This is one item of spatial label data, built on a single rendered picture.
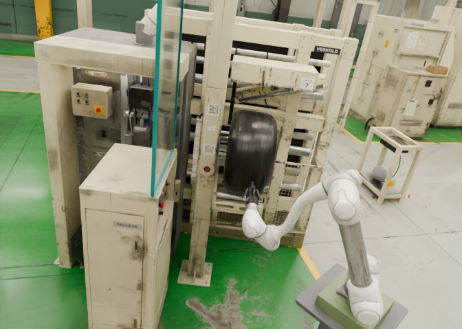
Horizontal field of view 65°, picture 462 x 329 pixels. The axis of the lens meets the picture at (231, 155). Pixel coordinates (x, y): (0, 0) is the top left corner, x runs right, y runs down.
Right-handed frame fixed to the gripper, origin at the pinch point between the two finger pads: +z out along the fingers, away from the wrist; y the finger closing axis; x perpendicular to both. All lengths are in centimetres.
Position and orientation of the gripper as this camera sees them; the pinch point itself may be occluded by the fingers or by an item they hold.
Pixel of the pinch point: (251, 186)
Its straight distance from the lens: 233.1
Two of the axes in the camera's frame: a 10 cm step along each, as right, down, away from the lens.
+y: -9.9, -1.3, -0.1
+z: 0.6, -5.6, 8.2
